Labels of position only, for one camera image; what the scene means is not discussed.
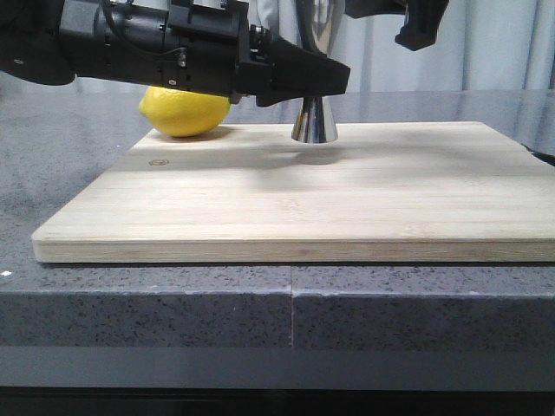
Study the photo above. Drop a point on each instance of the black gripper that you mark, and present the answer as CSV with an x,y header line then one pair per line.
x,y
373,6
188,46

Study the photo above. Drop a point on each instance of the light wooden cutting board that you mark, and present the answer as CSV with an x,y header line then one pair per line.
x,y
388,192

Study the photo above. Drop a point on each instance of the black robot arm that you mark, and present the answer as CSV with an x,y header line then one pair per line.
x,y
31,48

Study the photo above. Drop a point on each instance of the yellow lemon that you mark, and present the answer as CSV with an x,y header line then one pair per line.
x,y
181,113

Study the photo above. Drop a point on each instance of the black metal board handle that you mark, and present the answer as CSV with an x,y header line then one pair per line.
x,y
547,158

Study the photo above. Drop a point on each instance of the steel double jigger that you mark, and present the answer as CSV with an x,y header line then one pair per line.
x,y
318,22

